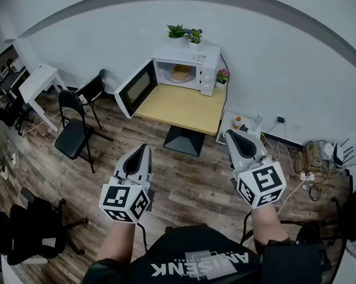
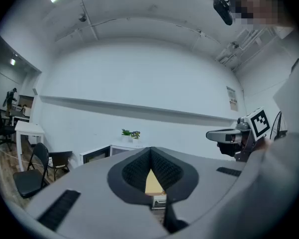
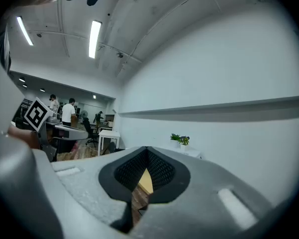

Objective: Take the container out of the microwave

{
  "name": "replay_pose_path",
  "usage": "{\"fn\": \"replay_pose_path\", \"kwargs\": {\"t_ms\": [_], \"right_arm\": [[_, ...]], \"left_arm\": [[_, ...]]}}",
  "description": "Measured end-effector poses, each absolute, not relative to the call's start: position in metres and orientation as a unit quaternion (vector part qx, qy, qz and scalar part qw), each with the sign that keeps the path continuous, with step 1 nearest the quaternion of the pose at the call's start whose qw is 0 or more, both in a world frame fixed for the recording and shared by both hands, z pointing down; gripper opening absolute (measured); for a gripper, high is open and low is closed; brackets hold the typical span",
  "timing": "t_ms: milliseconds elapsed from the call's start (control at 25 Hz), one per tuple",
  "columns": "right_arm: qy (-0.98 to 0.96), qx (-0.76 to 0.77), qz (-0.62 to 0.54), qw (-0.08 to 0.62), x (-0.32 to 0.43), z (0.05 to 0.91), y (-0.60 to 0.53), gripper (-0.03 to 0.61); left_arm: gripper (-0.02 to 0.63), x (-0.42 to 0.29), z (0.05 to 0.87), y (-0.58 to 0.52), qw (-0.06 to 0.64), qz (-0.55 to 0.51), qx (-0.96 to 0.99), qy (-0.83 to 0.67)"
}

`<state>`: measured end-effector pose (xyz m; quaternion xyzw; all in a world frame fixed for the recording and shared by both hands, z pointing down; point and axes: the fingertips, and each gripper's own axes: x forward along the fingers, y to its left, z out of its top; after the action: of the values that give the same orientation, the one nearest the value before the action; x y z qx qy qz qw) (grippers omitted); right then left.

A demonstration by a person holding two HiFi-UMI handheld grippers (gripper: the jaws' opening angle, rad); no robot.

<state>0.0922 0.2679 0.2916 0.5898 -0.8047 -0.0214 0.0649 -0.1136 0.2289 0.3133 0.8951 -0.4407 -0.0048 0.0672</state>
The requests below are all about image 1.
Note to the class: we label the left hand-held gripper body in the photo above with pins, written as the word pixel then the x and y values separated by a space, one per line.
pixel 115 198

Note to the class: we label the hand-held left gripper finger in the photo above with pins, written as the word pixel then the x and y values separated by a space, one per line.
pixel 120 167
pixel 148 164

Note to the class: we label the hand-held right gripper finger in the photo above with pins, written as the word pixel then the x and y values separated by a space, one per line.
pixel 231 152
pixel 259 149

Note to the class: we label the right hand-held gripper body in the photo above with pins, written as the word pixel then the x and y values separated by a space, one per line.
pixel 266 185

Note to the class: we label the white microwave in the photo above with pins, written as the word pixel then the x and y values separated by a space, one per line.
pixel 189 56

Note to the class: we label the person's right forearm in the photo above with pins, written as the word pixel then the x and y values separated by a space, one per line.
pixel 268 223

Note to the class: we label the person's left forearm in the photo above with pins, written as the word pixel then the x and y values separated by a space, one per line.
pixel 118 241

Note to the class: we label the white bottle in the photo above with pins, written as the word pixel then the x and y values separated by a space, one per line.
pixel 257 123

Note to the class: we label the orange bottle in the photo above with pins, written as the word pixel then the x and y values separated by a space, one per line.
pixel 237 123

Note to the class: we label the white low shelf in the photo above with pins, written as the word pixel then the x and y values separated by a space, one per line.
pixel 228 121

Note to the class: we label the white power strip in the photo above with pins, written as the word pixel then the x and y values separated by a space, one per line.
pixel 14 160
pixel 307 176

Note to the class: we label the black folding chair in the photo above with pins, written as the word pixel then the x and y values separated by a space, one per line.
pixel 74 135

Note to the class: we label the wooden table with black base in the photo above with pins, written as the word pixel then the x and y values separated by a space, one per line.
pixel 180 108

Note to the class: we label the pink flower potted plant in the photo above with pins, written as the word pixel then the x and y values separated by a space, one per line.
pixel 222 77

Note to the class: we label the black router with antennas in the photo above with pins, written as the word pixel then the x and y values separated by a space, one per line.
pixel 339 155

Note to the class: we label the black chair with patterned cushion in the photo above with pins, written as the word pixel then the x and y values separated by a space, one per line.
pixel 91 90

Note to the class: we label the black office chair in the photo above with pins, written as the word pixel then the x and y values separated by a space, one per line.
pixel 32 229

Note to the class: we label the person's black printed shirt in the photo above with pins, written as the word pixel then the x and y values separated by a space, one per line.
pixel 201 256

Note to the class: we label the purple flower potted plant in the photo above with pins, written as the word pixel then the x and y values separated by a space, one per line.
pixel 195 38

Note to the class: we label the white side table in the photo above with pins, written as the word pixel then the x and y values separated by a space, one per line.
pixel 37 80

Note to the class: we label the green leafy potted plant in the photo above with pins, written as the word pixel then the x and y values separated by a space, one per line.
pixel 176 32

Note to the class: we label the black wall power adapter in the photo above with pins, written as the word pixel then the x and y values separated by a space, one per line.
pixel 281 119

